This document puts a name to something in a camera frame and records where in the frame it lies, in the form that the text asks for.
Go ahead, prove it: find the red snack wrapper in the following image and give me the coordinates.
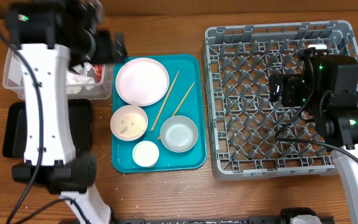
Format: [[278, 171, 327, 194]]
[[93, 65, 103, 82]]

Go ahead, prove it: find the white paper napkin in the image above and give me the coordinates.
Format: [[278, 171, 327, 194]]
[[66, 62, 96, 95]]

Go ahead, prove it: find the large white round plate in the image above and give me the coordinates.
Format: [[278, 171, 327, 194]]
[[115, 58, 170, 106]]

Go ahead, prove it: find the pink bowl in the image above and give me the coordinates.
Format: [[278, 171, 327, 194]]
[[110, 105, 149, 141]]

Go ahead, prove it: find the wooden chopstick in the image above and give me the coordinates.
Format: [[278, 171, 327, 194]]
[[154, 79, 195, 131], [150, 71, 179, 132]]

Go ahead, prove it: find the grey-green bowl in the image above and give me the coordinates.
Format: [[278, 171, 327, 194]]
[[160, 115, 199, 153]]

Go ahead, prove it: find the small white cup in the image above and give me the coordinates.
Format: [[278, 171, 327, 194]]
[[132, 141, 160, 167]]

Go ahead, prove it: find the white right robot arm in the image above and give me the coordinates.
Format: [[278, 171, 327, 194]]
[[269, 53, 358, 223]]

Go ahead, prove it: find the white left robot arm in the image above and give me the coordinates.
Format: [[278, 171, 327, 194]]
[[6, 1, 127, 223]]

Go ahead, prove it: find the clear plastic waste bin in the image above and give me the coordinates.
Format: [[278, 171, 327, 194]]
[[2, 50, 114, 100]]

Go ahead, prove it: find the black food waste tray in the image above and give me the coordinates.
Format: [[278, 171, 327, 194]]
[[2, 99, 93, 159]]

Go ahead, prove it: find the grey plastic dish rack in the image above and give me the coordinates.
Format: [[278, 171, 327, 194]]
[[204, 21, 358, 180]]

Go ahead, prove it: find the teal plastic serving tray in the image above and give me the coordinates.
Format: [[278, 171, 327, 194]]
[[110, 55, 207, 174]]

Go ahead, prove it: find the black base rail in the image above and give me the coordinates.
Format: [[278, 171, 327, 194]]
[[116, 207, 335, 224]]

